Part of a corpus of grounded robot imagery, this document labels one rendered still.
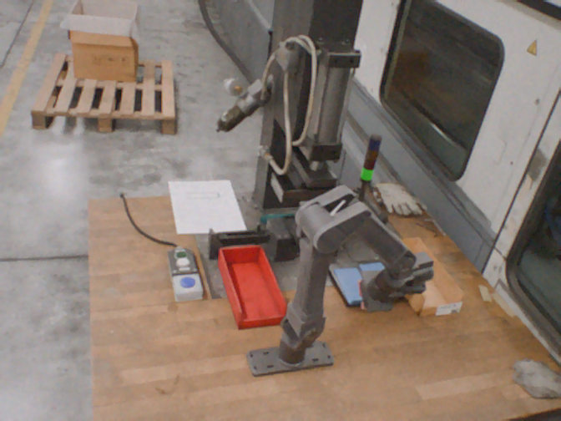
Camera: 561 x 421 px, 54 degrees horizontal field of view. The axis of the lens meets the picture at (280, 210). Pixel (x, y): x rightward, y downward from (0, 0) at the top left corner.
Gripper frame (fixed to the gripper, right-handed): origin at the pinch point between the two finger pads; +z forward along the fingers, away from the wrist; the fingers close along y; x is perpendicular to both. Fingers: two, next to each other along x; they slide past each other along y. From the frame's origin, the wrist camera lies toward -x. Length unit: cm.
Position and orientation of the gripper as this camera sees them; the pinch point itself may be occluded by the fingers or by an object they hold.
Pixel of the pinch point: (363, 301)
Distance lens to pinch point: 146.8
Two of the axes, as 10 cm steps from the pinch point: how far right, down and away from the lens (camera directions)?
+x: -9.6, 0.1, -2.7
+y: -1.3, -9.0, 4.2
